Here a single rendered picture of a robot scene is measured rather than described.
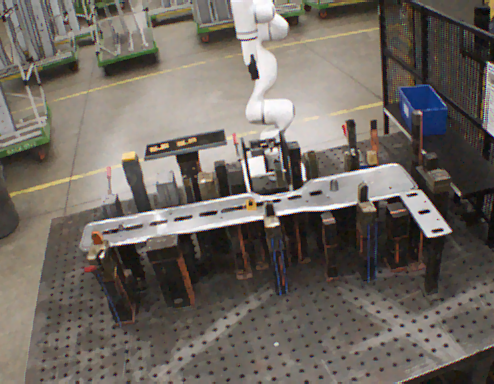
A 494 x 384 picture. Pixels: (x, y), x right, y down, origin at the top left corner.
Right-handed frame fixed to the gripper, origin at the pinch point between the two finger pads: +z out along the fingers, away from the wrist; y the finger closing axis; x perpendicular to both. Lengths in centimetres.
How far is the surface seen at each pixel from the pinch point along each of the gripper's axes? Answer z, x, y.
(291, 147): 33.2, 10.5, 5.2
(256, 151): 29.9, -4.6, 9.4
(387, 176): 45, 47, 23
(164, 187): 36, -44, 13
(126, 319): 73, -68, 48
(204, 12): 93, -17, -666
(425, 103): 39, 87, -28
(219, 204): 45, -23, 20
